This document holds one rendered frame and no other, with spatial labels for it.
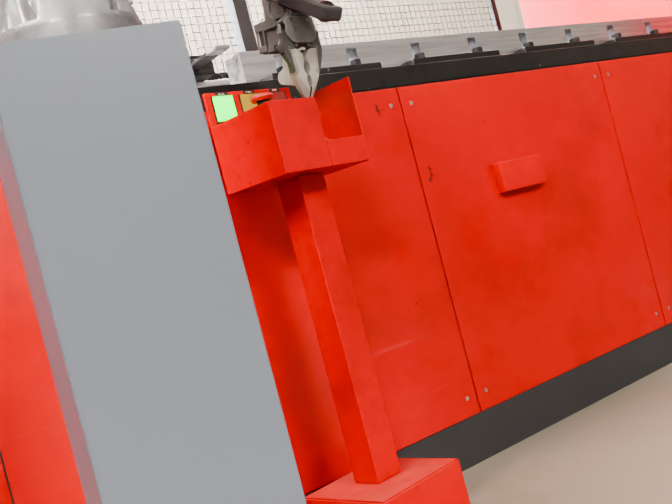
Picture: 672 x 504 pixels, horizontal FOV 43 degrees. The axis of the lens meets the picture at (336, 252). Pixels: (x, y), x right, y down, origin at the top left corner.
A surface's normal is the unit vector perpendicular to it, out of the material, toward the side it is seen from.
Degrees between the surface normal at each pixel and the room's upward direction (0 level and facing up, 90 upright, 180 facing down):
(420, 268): 90
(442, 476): 90
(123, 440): 90
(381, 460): 90
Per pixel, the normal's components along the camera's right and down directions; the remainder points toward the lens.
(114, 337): 0.39, -0.10
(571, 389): 0.58, -0.15
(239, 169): -0.69, 0.18
